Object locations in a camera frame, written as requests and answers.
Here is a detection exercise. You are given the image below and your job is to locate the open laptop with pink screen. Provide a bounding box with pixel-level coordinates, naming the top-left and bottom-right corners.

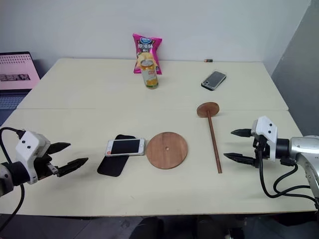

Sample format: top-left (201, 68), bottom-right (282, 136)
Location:
top-left (0, 51), bottom-right (41, 112)

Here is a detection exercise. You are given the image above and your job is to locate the smartphone in black case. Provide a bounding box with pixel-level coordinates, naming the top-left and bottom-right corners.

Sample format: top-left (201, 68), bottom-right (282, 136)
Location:
top-left (200, 71), bottom-right (227, 91)

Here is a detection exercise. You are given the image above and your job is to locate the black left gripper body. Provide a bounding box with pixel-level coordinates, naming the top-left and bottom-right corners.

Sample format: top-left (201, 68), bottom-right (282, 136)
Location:
top-left (32, 152), bottom-right (61, 180)

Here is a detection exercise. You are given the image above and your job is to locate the white smartphone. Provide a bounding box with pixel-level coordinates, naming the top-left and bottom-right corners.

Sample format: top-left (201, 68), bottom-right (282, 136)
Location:
top-left (105, 138), bottom-right (146, 157)

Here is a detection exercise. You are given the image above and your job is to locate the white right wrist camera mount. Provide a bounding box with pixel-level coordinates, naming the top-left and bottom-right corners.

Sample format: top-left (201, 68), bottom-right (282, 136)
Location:
top-left (250, 116), bottom-right (279, 162)

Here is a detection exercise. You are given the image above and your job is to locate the round wooden disc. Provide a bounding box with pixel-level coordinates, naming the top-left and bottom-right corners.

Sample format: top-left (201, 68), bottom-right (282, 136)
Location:
top-left (146, 131), bottom-right (189, 170)

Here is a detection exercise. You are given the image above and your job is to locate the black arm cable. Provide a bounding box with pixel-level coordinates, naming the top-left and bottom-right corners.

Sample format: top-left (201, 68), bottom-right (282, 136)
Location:
top-left (259, 158), bottom-right (319, 210)
top-left (0, 127), bottom-right (27, 215)

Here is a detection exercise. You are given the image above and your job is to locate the wooden stick with round base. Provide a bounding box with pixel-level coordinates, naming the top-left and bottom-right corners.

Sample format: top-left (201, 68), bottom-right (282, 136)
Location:
top-left (196, 102), bottom-right (223, 174)

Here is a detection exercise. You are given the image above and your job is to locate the black phone case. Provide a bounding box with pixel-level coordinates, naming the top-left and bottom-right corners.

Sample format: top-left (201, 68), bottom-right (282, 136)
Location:
top-left (97, 134), bottom-right (137, 178)

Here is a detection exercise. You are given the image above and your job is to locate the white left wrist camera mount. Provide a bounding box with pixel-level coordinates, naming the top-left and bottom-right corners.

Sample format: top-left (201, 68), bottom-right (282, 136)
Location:
top-left (15, 130), bottom-right (51, 185)

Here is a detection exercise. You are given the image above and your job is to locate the yellow drink can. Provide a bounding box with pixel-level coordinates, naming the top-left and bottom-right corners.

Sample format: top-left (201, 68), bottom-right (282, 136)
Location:
top-left (141, 59), bottom-right (160, 90)

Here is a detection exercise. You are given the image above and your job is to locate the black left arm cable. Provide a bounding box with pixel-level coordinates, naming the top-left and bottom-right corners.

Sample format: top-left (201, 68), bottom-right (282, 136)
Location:
top-left (0, 127), bottom-right (27, 215)

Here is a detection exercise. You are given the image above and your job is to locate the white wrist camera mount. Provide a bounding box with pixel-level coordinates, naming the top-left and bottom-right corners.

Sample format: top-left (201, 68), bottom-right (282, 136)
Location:
top-left (250, 116), bottom-right (279, 162)
top-left (15, 130), bottom-right (51, 185)

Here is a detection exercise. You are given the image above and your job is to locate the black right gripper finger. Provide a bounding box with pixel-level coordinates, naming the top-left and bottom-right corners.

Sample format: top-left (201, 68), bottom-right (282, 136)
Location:
top-left (223, 152), bottom-right (257, 168)
top-left (230, 128), bottom-right (253, 138)

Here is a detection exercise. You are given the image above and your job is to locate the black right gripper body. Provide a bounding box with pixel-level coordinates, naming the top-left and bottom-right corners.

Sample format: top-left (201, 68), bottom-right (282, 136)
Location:
top-left (252, 134), bottom-right (271, 168)

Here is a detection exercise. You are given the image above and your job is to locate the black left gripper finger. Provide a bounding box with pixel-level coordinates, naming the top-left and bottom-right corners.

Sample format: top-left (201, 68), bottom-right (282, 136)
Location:
top-left (48, 142), bottom-right (72, 155)
top-left (57, 157), bottom-right (89, 178)

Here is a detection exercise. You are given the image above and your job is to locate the pink chips bag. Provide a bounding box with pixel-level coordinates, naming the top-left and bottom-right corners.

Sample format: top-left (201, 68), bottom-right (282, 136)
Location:
top-left (132, 32), bottom-right (163, 76)

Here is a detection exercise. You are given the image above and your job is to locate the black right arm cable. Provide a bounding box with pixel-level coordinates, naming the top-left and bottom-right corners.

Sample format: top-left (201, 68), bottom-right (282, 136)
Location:
top-left (259, 158), bottom-right (319, 210)

